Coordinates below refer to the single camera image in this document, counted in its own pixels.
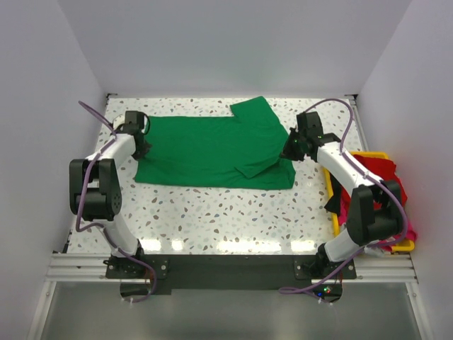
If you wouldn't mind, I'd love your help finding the white grey t shirt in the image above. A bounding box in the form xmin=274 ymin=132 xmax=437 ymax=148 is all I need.
xmin=363 ymin=246 xmax=387 ymax=258

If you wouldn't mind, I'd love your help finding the aluminium frame rail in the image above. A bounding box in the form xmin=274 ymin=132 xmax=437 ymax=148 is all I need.
xmin=45 ymin=254 xmax=418 ymax=283

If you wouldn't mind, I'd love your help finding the green t shirt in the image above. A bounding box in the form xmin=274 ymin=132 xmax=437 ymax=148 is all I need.
xmin=134 ymin=96 xmax=295 ymax=190

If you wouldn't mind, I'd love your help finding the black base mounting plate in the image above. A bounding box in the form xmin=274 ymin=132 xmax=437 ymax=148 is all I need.
xmin=103 ymin=254 xmax=357 ymax=301

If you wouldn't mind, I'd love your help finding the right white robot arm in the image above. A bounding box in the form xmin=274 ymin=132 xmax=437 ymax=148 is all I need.
xmin=280 ymin=112 xmax=408 ymax=278

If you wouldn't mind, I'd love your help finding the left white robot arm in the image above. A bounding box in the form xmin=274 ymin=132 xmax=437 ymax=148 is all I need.
xmin=69 ymin=110 xmax=151 ymax=278

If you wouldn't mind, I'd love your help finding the yellow plastic bin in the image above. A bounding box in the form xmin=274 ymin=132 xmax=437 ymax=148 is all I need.
xmin=321 ymin=150 xmax=415 ymax=253

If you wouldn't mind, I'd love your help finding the red t shirt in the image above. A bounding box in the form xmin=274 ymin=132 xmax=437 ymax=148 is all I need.
xmin=338 ymin=153 xmax=408 ymax=224

